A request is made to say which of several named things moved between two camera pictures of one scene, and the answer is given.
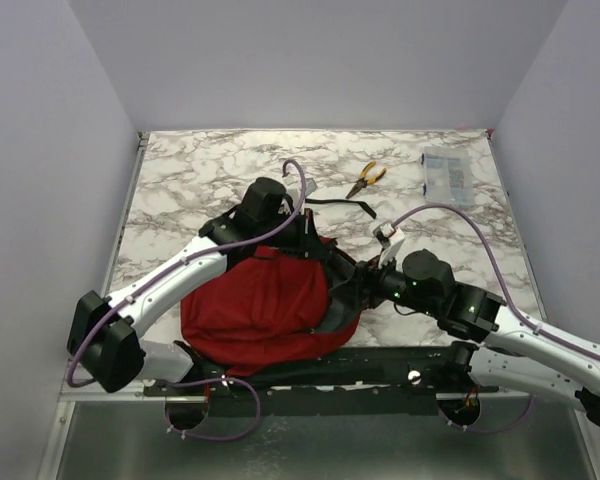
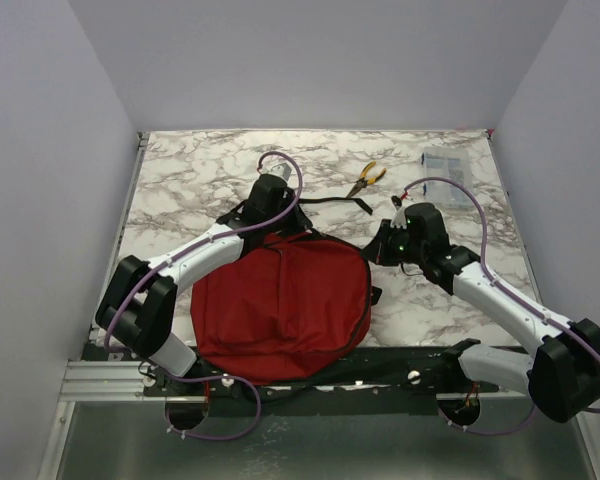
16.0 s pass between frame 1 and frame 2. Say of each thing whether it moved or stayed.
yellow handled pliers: stayed
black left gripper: moved
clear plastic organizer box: stayed
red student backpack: moved
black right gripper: moved
